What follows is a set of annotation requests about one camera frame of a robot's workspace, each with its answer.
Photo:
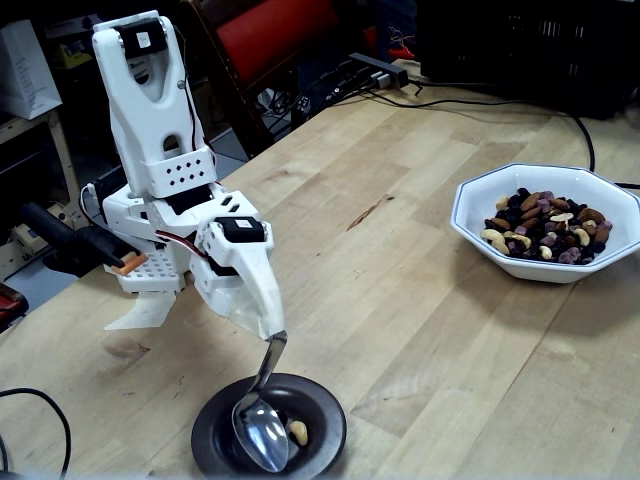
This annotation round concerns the white pivoting gripper finger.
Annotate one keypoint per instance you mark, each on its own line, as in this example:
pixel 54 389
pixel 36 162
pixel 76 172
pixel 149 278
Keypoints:
pixel 262 280

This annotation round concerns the white fixed gripper finger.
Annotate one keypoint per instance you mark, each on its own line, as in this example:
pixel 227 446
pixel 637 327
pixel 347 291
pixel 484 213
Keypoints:
pixel 250 317

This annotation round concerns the metal spoon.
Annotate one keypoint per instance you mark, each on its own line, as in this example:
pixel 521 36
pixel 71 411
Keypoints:
pixel 262 435

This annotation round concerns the cashew nut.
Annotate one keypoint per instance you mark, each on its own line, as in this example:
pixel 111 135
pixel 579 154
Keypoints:
pixel 300 434

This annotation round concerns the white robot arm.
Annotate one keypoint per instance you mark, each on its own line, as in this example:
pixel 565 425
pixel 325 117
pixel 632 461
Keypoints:
pixel 145 125

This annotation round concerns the dark brown plate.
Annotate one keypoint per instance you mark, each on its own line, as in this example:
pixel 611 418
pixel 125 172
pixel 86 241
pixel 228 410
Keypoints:
pixel 325 425

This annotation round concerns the white octagonal bowl blue rim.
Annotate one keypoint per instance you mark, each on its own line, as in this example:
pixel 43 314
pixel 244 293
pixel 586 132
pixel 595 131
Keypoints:
pixel 540 272

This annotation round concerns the beige masking tape wrap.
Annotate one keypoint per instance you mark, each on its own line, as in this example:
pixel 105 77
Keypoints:
pixel 250 312

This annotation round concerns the black clamp orange tip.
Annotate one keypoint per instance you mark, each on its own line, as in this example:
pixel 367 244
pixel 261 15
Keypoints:
pixel 70 240

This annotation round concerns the red brown seat edge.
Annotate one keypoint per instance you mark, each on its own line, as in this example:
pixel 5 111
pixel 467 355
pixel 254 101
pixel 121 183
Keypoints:
pixel 10 302

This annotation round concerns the black power strip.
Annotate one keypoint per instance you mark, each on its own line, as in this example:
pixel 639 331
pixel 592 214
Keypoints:
pixel 375 67

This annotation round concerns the red chair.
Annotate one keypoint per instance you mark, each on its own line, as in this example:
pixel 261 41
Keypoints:
pixel 280 35

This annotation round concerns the small yellow object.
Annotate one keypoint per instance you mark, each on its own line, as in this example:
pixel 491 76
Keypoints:
pixel 75 55

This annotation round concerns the white paper bag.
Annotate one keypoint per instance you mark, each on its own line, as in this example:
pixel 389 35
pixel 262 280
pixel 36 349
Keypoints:
pixel 25 75

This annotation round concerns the nut and dried fruit mix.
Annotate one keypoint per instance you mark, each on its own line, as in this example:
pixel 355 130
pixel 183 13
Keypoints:
pixel 560 230

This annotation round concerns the large black case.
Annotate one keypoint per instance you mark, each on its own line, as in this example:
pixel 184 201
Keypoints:
pixel 525 45

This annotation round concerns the wooden shelf frame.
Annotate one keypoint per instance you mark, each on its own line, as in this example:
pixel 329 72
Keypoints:
pixel 60 150

